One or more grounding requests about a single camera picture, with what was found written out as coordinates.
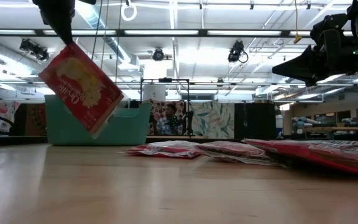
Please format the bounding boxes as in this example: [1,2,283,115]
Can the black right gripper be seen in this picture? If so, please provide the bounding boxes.
[271,13,358,87]

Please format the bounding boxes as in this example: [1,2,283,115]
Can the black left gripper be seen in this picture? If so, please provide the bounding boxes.
[31,0,98,46]

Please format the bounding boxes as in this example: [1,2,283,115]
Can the pale rolled items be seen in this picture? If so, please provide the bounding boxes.
[291,116,320,130]

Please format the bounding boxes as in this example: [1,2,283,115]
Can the pink floral cloth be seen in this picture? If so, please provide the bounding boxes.
[0,100,21,131]

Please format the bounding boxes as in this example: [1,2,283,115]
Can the leaf pattern fabric panel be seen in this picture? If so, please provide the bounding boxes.
[188,101,236,140]

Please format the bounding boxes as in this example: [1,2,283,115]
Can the white cylinder container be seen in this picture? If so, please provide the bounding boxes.
[142,83,167,102]

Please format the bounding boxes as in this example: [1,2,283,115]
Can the teal plastic basket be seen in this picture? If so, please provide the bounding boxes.
[44,94,153,146]

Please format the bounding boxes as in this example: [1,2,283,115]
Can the red dotted fabric panel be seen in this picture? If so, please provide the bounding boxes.
[147,98,186,136]

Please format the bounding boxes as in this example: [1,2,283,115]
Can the person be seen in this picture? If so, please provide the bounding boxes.
[156,103,186,136]

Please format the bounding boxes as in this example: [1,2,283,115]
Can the yellow hanging cable with hook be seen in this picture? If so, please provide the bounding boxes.
[293,0,303,45]

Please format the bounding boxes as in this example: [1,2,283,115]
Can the black ceiling camera with cable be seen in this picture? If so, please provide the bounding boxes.
[227,40,249,64]

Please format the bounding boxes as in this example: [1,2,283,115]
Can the white hanging ring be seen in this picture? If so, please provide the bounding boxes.
[121,0,139,22]

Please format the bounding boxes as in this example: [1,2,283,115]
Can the round black ceiling camera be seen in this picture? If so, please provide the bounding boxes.
[152,47,166,62]

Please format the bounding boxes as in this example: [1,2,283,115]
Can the black overhead frame bar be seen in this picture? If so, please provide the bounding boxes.
[0,28,354,37]

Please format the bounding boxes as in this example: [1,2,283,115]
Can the black metal frame stand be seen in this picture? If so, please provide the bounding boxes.
[139,77,193,138]

